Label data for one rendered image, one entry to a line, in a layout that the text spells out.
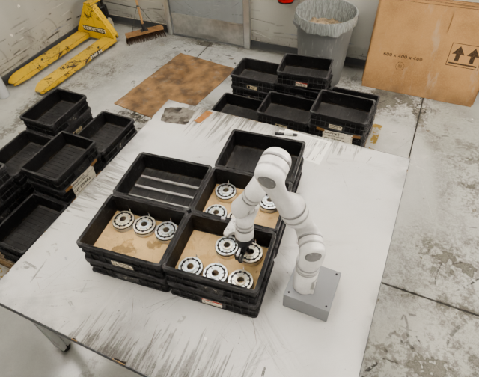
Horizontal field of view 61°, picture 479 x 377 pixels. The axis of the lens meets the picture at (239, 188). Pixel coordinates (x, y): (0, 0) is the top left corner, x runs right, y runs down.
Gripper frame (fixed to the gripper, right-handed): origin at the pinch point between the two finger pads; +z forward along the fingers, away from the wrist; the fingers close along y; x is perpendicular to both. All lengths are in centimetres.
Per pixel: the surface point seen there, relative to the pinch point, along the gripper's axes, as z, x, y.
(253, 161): 4, 21, 58
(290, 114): 47, 33, 161
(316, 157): 15, -6, 88
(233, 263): 5.2, 3.6, -2.9
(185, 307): 19.2, 16.7, -23.2
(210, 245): 5.6, 16.6, 1.4
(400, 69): 59, -33, 287
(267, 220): 4.3, -1.0, 24.4
